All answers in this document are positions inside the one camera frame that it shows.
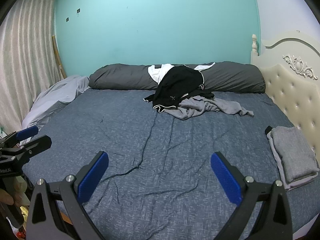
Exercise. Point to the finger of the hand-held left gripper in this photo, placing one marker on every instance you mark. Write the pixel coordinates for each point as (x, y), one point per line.
(27, 132)
(37, 145)

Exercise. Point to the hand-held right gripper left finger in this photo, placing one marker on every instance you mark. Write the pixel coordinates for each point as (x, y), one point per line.
(93, 177)

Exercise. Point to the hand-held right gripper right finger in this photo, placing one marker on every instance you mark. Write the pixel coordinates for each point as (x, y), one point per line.
(226, 177)

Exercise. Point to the black sweater with white trim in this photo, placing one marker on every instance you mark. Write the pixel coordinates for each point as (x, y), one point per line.
(177, 85)

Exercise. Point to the person's left hand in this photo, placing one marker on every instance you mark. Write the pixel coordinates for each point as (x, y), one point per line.
(5, 197)

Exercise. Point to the light grey blanket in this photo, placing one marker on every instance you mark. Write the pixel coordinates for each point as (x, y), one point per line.
(55, 97)

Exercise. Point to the folded light grey garment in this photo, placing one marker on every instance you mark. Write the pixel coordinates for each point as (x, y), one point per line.
(274, 155)

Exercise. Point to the bed with blue sheet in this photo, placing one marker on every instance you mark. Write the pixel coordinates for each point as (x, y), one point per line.
(150, 155)

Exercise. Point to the folded grey sweater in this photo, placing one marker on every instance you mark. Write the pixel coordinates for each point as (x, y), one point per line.
(292, 152)

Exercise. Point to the crumpled grey garment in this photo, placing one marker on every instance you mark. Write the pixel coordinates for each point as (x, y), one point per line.
(200, 107)

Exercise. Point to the beige striped curtain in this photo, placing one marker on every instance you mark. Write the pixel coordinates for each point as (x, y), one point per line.
(25, 55)

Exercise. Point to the wooden strip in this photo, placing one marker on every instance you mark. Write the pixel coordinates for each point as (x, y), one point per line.
(58, 60)

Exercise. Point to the dark grey bolster pillow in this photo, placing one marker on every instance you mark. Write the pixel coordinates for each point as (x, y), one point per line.
(120, 78)

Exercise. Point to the cream tufted headboard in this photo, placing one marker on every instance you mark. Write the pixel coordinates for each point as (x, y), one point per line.
(287, 87)

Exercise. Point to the crumpled white garment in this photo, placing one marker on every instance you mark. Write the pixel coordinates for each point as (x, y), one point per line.
(156, 73)

